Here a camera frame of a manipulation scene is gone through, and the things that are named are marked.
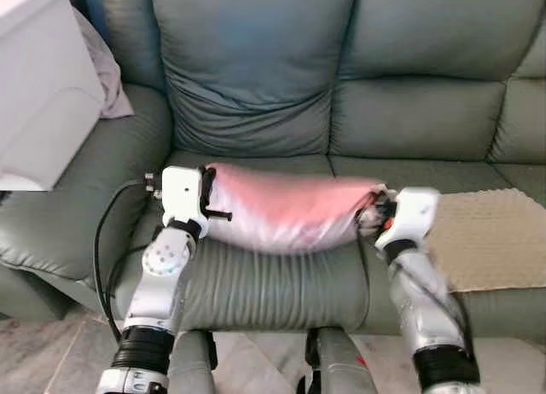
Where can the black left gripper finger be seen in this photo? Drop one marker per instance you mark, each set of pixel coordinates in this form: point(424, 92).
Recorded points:
point(220, 215)

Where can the grey robot left leg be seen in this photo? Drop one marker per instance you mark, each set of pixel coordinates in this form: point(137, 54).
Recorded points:
point(192, 364)

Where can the grey robot right leg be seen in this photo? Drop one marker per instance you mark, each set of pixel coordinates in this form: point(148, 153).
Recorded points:
point(341, 364)

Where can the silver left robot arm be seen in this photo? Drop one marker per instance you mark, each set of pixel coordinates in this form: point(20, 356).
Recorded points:
point(158, 275)

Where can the pink dotted pillow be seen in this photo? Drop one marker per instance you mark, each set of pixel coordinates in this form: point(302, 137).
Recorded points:
point(290, 206)

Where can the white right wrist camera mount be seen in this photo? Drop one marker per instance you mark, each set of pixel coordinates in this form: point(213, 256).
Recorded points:
point(411, 215)

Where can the green leather sofa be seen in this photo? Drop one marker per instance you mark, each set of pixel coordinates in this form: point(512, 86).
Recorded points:
point(401, 112)

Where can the grey robot leg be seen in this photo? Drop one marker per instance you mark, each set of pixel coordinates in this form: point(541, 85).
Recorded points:
point(341, 364)
point(192, 364)

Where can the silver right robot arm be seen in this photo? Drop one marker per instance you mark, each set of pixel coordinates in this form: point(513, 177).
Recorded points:
point(426, 309)

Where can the grey cloth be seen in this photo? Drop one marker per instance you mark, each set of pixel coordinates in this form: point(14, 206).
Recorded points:
point(109, 78)

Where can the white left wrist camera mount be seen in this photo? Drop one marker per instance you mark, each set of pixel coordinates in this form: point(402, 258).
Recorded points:
point(181, 196)

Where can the white box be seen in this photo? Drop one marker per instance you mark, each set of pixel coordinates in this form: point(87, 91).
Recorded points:
point(43, 87)

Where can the beige dotted mat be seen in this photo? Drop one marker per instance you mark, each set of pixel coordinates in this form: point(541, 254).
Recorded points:
point(490, 240)

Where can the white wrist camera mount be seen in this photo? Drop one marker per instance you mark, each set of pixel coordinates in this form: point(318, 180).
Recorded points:
point(181, 196)
point(411, 215)

